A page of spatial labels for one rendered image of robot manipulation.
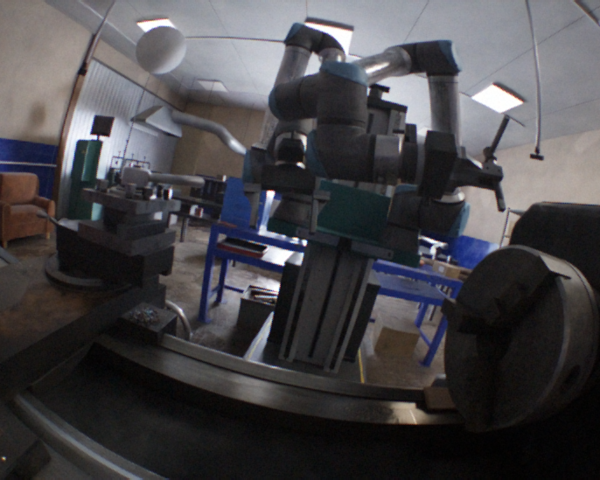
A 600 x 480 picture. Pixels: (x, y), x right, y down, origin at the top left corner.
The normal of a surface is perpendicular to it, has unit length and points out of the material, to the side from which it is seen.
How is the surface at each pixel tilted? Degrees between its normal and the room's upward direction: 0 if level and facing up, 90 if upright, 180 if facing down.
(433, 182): 148
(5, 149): 90
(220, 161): 90
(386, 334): 90
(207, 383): 0
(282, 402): 0
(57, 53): 90
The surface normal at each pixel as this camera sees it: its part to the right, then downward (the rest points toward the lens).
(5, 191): 0.91, 0.37
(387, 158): -0.32, 0.21
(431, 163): -0.26, 0.88
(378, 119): -0.14, 0.12
